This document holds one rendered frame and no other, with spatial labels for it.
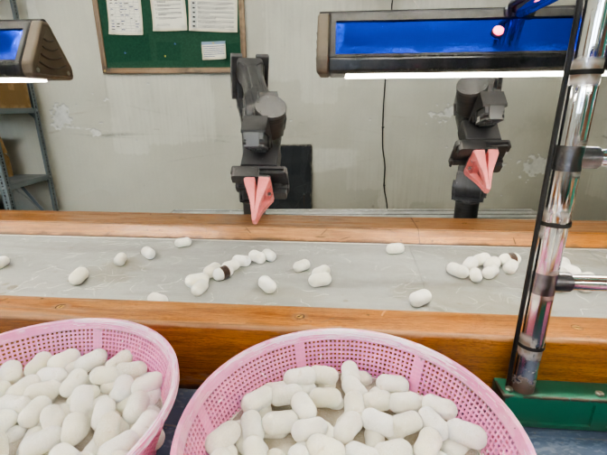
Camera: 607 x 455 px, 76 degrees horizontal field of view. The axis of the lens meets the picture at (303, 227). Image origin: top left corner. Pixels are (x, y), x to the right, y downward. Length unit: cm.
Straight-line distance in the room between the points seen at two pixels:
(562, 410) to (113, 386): 46
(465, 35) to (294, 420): 44
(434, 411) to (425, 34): 40
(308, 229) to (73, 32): 249
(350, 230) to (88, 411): 54
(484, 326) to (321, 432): 23
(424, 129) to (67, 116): 238
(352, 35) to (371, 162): 223
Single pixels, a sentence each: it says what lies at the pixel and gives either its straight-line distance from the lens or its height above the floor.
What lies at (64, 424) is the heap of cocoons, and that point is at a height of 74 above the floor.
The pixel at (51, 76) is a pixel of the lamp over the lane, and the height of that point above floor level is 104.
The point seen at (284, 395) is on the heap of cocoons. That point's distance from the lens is 40.
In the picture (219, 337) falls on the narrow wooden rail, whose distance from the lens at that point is 47.
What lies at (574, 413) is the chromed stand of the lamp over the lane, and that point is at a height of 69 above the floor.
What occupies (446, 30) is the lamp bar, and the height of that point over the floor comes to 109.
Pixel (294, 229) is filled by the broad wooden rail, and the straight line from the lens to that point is 80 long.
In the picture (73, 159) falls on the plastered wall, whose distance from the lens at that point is 312.
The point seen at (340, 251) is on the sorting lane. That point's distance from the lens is 74.
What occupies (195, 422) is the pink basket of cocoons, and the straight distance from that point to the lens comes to 37.
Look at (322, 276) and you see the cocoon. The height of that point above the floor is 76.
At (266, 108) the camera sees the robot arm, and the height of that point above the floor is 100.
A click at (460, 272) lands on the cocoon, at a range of 66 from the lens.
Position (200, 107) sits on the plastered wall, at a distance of 274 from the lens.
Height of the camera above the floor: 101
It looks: 18 degrees down
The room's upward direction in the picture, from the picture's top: straight up
